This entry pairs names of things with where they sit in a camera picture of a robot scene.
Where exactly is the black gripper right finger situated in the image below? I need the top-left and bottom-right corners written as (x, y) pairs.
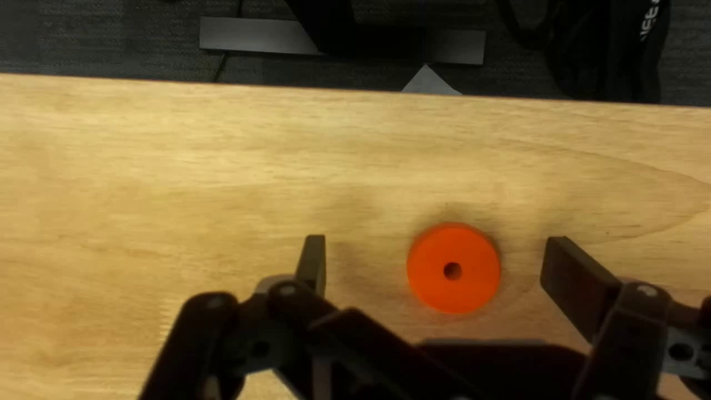
top-left (539, 236), bottom-right (711, 400)

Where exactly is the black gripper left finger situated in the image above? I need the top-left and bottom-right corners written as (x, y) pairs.
top-left (139, 236), bottom-right (476, 400)

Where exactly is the orange disc with hole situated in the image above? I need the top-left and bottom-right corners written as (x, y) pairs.
top-left (404, 221), bottom-right (501, 316)

